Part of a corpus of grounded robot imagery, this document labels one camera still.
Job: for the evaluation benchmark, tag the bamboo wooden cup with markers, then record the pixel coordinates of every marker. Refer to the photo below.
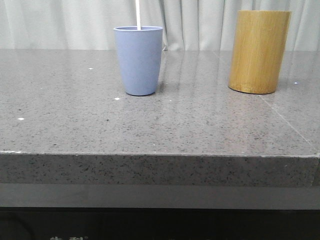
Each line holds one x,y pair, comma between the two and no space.
258,49

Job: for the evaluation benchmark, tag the dark cabinet under counter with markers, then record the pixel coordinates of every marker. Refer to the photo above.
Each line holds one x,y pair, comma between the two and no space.
157,212

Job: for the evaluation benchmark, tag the grey pleated curtain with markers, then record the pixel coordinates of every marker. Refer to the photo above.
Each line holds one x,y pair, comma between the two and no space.
206,25

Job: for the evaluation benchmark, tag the blue plastic cup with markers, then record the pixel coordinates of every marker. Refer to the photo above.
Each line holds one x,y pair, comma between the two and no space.
139,55

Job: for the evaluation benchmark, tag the pink chopstick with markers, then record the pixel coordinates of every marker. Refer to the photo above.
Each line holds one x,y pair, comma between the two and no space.
138,15

